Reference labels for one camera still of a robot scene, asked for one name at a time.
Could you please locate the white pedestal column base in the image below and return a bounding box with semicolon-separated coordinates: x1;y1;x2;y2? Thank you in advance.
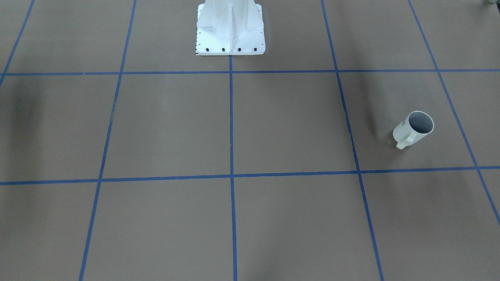
195;0;266;56

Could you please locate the white mug with handle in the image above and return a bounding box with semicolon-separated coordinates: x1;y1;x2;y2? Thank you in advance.
392;111;434;150

